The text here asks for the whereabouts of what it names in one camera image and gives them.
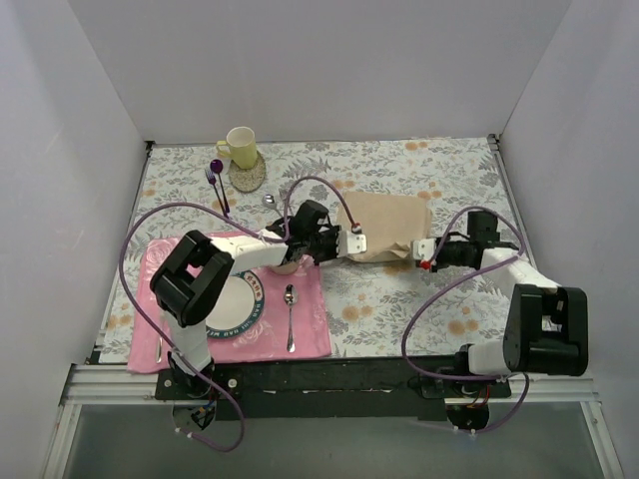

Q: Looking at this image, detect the beige linen napkin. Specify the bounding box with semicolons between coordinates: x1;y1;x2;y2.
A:
343;192;432;263

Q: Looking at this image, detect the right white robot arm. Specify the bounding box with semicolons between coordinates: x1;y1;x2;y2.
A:
428;207;589;397

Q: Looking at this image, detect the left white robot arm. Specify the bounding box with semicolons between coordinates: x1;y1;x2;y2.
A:
150;200;347;399

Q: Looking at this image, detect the cream mug dark rim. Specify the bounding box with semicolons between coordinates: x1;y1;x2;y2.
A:
270;260;301;275

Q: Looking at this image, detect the silver fork on tablecloth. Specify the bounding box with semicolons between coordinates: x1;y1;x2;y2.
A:
283;186;296;219

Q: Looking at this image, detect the silver spoon on placemat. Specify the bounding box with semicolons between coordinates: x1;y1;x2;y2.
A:
284;283;298;353

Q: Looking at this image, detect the silver spoon on tablecloth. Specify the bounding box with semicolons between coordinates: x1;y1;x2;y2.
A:
262;194;284;220

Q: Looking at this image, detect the pink floral placemat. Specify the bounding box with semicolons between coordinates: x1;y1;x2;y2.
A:
128;237;331;374

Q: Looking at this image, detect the floral tablecloth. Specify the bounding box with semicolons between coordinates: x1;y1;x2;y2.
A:
100;138;516;363

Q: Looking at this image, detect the woven round coaster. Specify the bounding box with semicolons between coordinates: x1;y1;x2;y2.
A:
229;152;267;193

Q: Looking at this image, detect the white plate teal rim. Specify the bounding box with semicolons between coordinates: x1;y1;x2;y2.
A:
206;270;266;339

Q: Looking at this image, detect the purple plastic fork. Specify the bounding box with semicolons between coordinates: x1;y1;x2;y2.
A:
205;167;229;218

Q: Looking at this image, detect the yellow mug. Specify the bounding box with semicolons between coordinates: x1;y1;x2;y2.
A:
216;126;258;170

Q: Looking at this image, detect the purple plastic spoon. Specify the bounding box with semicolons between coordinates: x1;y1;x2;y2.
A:
210;159;230;216

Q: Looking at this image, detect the silver fork on placemat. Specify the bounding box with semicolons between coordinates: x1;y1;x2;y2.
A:
155;334;164;364

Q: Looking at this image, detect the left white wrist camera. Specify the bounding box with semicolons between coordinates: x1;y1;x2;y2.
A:
336;230;367;257

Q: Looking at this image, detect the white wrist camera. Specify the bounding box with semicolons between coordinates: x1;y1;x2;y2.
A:
336;230;367;257
410;239;437;270

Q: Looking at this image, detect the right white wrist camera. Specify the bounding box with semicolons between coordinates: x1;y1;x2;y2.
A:
410;239;437;270

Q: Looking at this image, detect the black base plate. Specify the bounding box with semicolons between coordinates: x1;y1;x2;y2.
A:
154;355;512;436

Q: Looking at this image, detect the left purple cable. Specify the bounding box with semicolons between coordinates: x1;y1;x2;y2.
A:
120;176;361;453

